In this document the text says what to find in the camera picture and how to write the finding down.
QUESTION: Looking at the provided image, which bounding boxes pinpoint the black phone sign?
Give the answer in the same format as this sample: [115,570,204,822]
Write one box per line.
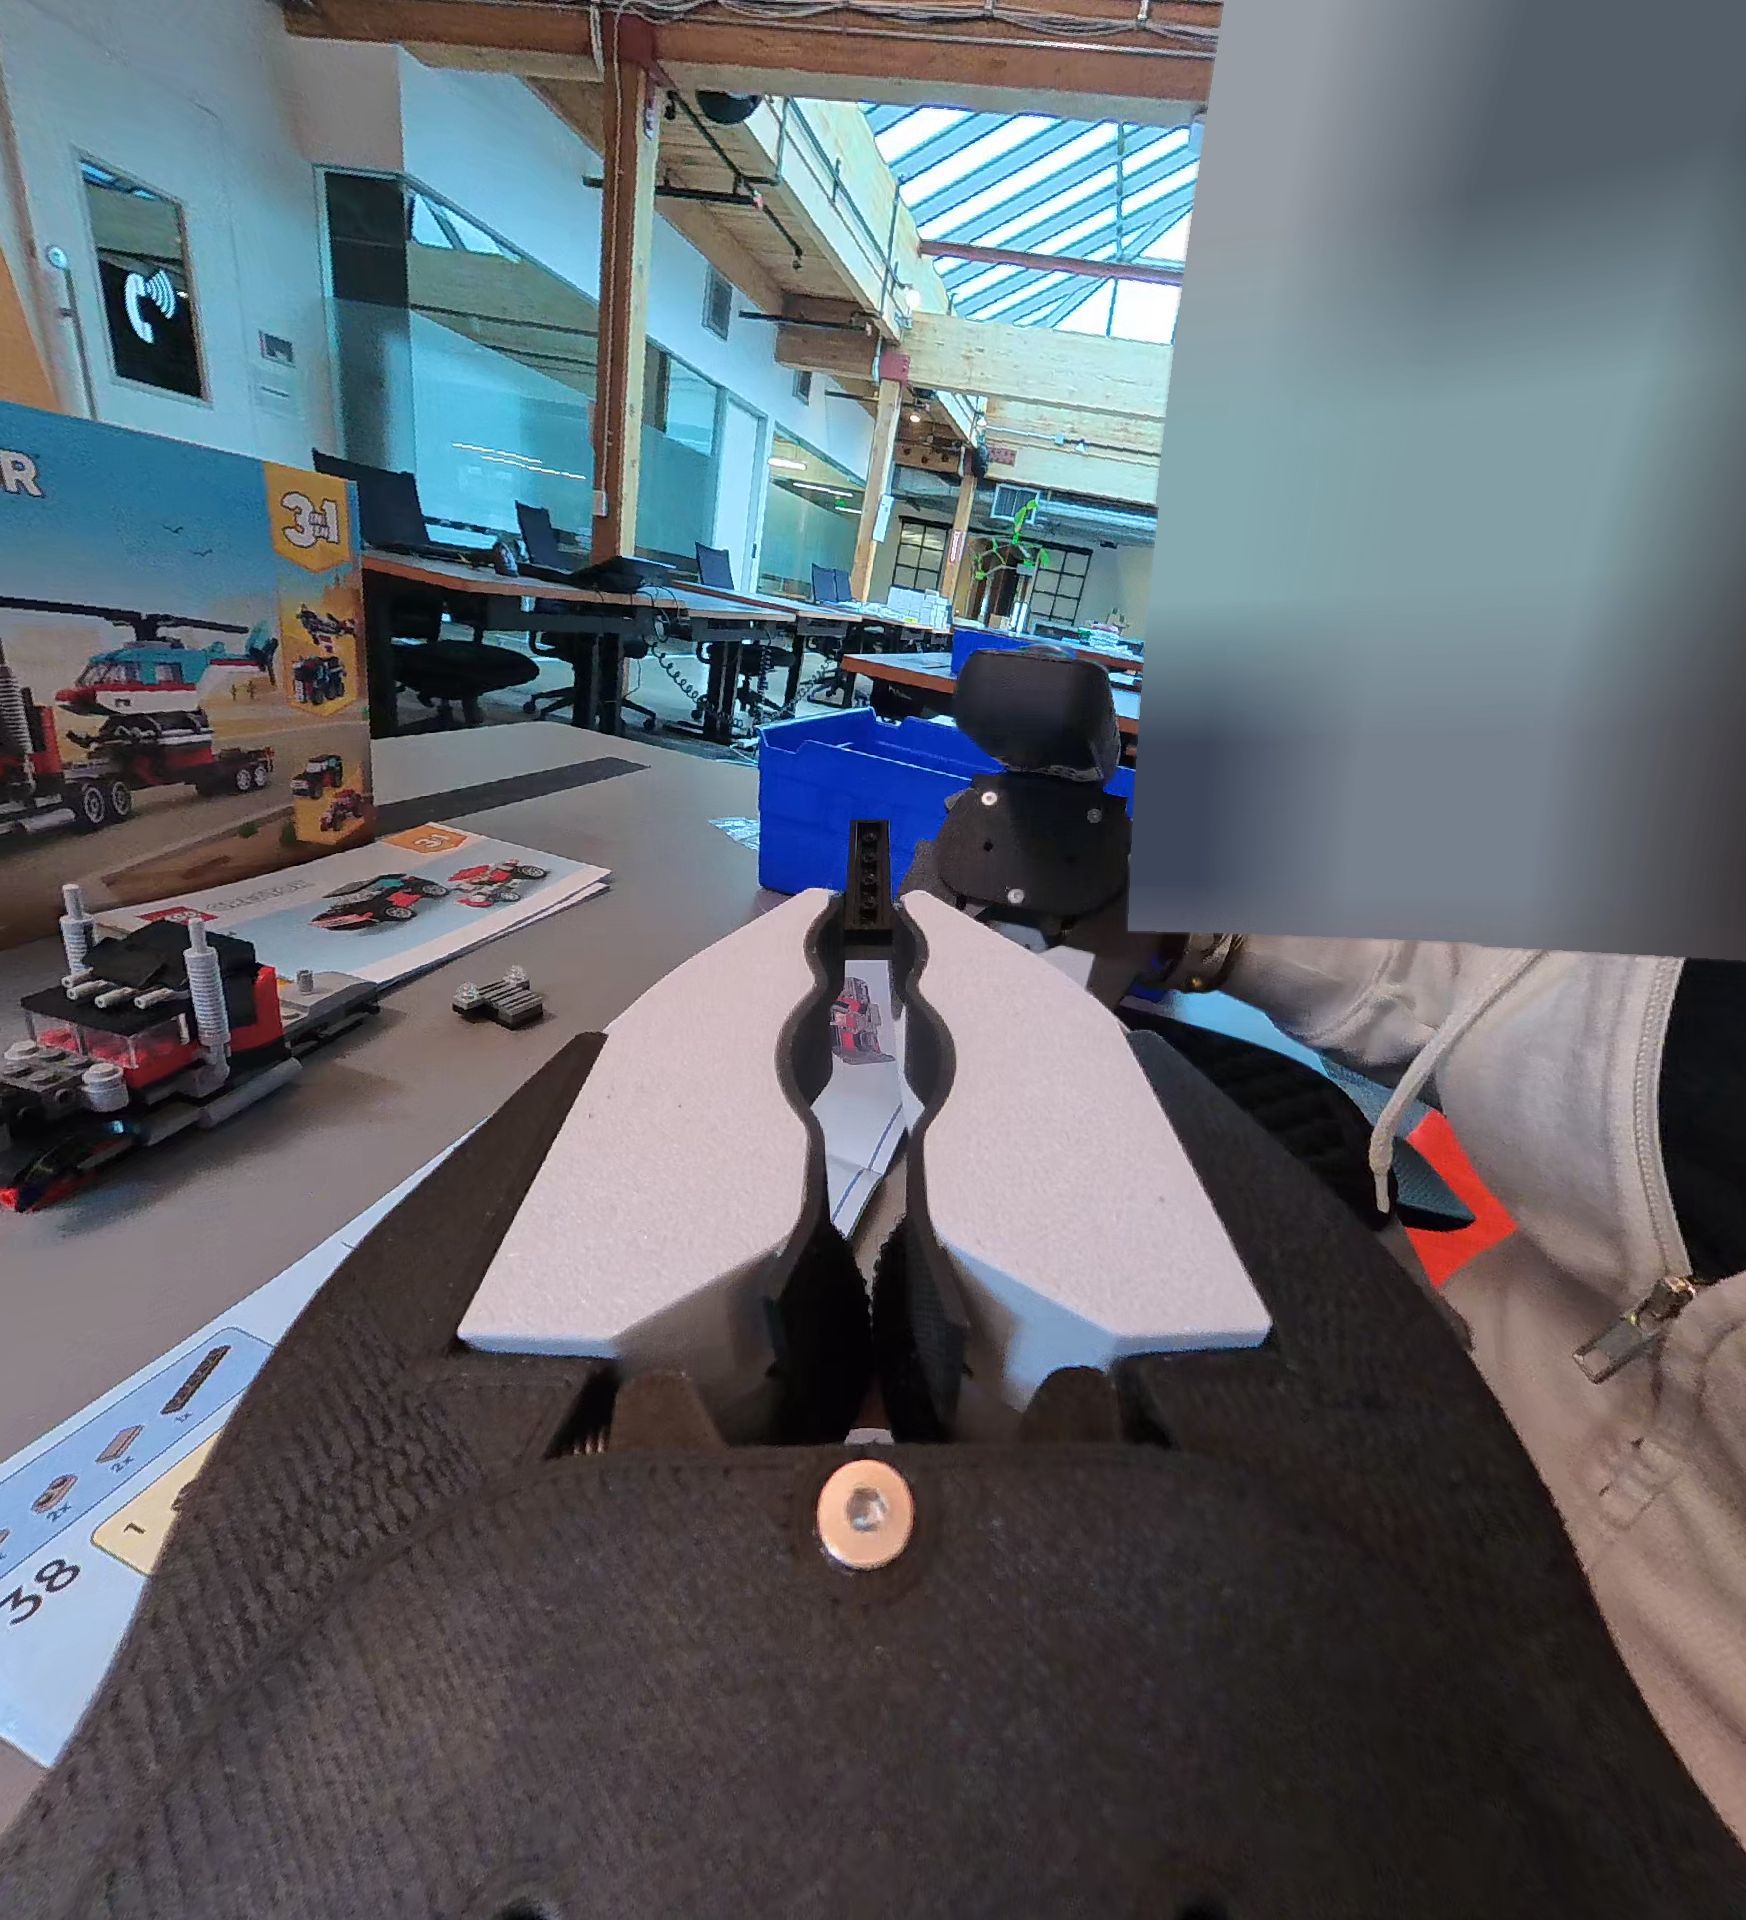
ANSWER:
[97,244,211,401]

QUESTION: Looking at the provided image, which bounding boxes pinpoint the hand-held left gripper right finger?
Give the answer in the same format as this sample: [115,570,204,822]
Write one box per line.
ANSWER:
[870,890,1277,1417]

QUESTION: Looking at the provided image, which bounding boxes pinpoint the long black lego plate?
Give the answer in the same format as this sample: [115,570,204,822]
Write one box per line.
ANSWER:
[839,815,899,948]

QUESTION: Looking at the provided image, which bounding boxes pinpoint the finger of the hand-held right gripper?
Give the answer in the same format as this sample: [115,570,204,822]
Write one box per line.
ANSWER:
[990,915,1096,988]

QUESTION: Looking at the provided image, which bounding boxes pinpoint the person's right forearm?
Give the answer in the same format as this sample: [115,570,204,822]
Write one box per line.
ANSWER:
[1220,937,1437,1085]

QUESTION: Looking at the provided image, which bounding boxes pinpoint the black and red lego truck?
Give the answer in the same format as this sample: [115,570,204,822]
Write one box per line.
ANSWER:
[0,880,384,1214]

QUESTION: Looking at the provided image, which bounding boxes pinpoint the black office chair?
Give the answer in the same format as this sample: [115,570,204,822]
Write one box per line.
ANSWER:
[311,447,542,726]

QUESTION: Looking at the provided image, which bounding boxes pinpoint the blue plastic bin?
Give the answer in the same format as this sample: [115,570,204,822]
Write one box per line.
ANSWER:
[755,705,1140,904]

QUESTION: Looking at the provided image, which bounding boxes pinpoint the yellow lego set box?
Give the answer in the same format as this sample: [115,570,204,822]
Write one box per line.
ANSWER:
[0,377,383,971]

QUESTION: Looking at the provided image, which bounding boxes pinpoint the closed lego instruction booklet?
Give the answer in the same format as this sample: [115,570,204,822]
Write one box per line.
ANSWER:
[83,819,614,993]

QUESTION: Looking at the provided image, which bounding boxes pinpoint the long brown office desk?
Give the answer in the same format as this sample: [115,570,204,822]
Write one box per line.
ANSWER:
[835,645,1146,742]

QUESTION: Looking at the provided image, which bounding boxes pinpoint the blue labelled storage bin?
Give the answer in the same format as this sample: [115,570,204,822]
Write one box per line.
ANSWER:
[950,624,1146,680]

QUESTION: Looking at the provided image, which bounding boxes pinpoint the lego instruction booklet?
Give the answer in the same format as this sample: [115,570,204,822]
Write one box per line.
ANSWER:
[83,819,614,993]
[0,958,923,1769]

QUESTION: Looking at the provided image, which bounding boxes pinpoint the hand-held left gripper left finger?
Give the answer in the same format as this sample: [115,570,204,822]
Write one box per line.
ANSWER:
[456,890,874,1417]

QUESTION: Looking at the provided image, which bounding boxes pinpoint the green potted plant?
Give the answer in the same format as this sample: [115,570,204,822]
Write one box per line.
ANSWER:
[967,500,1059,634]

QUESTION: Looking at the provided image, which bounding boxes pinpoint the black quilted pad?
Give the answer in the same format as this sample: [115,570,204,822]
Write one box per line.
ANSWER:
[1124,1023,1396,1234]

